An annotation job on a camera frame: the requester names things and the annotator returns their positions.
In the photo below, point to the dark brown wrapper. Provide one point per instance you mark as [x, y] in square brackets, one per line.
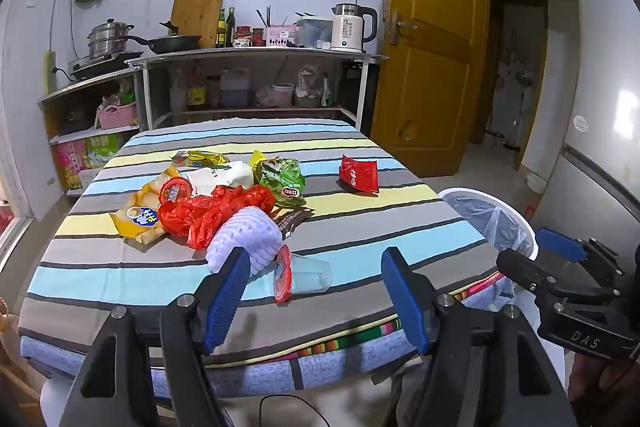
[292, 221]

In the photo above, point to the blue patterned cloth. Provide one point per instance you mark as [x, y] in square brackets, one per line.
[330, 372]

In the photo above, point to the dark sauce bottle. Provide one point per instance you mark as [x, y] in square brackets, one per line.
[220, 32]

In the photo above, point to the pink chopstick holder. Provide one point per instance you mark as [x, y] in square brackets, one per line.
[280, 37]

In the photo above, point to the red lidded plastic cup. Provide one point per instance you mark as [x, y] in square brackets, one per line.
[307, 277]
[175, 190]

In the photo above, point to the white trash bin with liner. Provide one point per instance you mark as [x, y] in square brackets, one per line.
[492, 227]

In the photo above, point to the grey plastic jug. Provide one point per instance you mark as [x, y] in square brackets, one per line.
[234, 89]

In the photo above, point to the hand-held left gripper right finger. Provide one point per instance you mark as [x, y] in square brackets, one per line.
[405, 297]

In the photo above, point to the white tissue paper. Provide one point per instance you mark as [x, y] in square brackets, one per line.
[220, 177]

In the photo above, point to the steel steamer pot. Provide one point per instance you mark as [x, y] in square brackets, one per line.
[107, 39]

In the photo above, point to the white bowl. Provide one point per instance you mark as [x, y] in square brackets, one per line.
[535, 183]

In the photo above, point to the green food packet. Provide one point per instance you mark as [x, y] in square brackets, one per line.
[102, 149]

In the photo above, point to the white foam fruit net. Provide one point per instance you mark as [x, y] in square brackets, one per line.
[245, 232]

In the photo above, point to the red snack packet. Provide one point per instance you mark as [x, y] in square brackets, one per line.
[357, 174]

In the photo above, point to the yellow label bottle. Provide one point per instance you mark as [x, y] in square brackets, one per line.
[197, 94]

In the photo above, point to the green oil bottle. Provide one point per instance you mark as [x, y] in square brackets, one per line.
[230, 29]

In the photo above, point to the induction cooker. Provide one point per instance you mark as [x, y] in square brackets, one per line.
[100, 63]

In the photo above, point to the wall power strip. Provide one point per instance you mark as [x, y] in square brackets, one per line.
[50, 72]

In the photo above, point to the white appliance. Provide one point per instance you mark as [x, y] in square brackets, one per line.
[510, 107]

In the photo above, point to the silver refrigerator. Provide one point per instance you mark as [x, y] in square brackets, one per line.
[600, 57]

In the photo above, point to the crumpled plastic bags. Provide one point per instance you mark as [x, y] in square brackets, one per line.
[312, 87]

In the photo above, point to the red plastic bag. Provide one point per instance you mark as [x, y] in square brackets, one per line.
[200, 212]

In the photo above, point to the gold snack packet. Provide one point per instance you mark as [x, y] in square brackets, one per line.
[202, 158]

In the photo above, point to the clear storage container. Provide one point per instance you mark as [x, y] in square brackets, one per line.
[312, 32]

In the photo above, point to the yellow wooden door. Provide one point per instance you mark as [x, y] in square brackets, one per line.
[430, 82]

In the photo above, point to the black frying pan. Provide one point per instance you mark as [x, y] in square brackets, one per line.
[175, 43]

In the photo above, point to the pink food packet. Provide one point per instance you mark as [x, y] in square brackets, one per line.
[71, 164]

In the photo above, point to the wooden cutting board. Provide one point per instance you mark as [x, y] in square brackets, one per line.
[197, 9]

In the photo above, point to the pink plastic basket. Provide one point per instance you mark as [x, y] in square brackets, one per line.
[117, 117]

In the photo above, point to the wooden shelf unit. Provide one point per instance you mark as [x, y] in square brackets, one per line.
[85, 84]

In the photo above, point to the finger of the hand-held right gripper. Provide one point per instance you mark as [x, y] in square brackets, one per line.
[525, 272]
[560, 244]

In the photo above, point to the clear plastic bottle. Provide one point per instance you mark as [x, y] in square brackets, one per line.
[177, 92]

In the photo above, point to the green snack packet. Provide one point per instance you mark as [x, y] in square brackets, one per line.
[280, 177]

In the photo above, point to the metal shelf rack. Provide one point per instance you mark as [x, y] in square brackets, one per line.
[250, 53]

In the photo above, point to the white electric kettle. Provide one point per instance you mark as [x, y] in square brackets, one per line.
[350, 32]

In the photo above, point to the bundle of chopsticks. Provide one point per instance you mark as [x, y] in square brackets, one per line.
[265, 17]

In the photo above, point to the red sauce jar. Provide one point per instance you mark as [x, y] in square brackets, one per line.
[258, 37]
[243, 34]

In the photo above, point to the yellow snack packet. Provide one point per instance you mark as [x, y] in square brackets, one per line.
[142, 217]

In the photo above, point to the yellow wooden door frame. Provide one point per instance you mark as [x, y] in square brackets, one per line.
[562, 7]

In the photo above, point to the colourful striped cloth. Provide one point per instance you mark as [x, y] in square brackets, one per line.
[345, 344]

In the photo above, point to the striped tablecloth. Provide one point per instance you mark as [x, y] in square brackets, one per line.
[375, 227]

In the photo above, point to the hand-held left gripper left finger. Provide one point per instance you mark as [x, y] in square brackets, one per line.
[227, 302]

